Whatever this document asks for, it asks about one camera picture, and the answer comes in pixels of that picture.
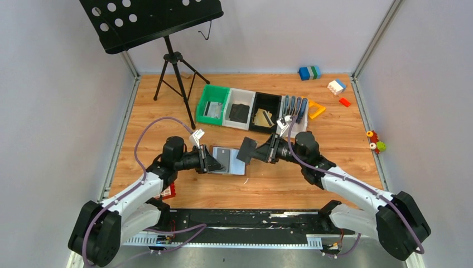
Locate small red toy brick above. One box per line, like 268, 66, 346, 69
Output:
339, 98, 351, 107

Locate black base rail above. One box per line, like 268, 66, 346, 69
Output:
123, 198, 354, 249

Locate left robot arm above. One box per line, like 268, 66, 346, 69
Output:
67, 136, 225, 267

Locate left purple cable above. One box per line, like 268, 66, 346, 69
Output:
81, 117, 207, 268

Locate purple cable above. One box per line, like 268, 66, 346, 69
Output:
286, 115, 426, 259
81, 117, 207, 268

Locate black card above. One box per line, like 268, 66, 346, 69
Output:
236, 137, 257, 165

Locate black plastic bin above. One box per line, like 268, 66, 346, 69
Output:
248, 92, 282, 133

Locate silver cards in green bin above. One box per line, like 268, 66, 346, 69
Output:
203, 101, 223, 119

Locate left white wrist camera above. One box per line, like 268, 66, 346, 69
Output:
189, 128, 205, 148

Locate brown leather card holder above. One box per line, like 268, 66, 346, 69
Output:
212, 146, 246, 176

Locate yellow plastic frame block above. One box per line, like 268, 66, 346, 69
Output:
301, 96, 326, 119

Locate white blue toy block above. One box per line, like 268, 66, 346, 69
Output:
327, 79, 347, 95

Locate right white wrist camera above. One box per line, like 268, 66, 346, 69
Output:
277, 115, 293, 138

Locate white plastic bin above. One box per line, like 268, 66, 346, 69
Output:
222, 88, 256, 130

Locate gold cards in black bin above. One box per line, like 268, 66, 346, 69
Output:
253, 108, 274, 128

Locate blue card holder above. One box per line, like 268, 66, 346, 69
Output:
282, 95, 308, 123

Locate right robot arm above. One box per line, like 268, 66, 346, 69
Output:
237, 131, 431, 261

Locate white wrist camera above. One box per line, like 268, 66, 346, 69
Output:
189, 128, 205, 148
277, 115, 293, 138

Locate red white toy brick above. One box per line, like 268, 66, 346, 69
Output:
161, 183, 176, 199

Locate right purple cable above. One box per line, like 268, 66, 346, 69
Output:
286, 115, 426, 259

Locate white bin with holders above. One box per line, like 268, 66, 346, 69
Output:
278, 100, 307, 137

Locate red green toy car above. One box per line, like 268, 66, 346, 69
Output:
366, 130, 387, 154

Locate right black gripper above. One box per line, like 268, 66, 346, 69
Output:
247, 133, 306, 166

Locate blue green block stack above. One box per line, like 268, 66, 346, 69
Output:
298, 65, 322, 81

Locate black music stand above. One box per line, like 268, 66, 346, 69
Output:
80, 0, 224, 128

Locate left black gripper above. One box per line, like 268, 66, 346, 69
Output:
175, 144, 226, 174

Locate green plastic bin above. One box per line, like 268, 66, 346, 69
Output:
196, 84, 230, 126

